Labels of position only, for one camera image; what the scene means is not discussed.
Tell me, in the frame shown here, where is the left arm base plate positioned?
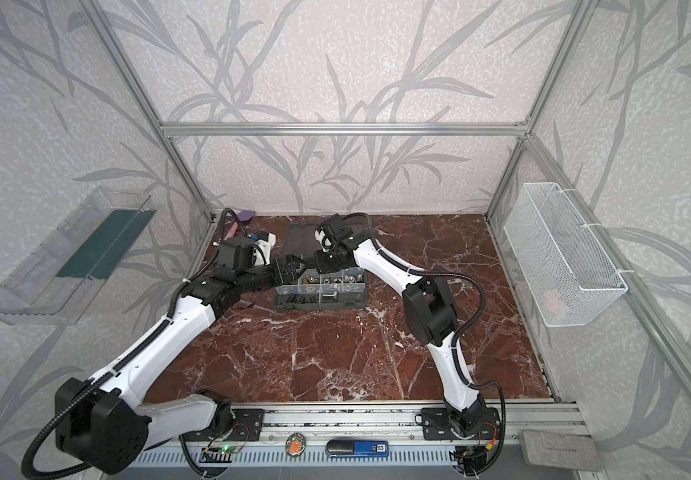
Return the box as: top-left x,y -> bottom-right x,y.
184,408 -> 266,442

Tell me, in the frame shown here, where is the purple pink brush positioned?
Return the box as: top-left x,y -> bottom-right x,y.
226,210 -> 256,238

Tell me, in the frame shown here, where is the round orange badge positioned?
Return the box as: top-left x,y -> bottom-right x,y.
285,432 -> 307,458

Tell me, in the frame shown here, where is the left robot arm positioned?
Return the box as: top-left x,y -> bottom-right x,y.
21,237 -> 308,479

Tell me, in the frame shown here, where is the grey plastic organizer box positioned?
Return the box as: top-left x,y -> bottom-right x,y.
272,222 -> 367,311

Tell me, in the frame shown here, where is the blue black usb device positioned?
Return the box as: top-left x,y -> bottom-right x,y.
325,439 -> 389,458

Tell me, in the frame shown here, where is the clear wall shelf tray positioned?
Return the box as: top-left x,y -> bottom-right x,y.
0,187 -> 157,326

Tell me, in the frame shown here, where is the grey foam pad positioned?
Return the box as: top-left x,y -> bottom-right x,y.
519,431 -> 603,471

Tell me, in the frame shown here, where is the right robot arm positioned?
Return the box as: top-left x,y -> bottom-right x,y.
315,212 -> 495,439

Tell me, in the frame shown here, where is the white wire mesh basket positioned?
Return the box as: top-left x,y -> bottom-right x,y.
505,182 -> 627,328

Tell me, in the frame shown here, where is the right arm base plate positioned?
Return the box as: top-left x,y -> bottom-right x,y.
415,407 -> 503,443

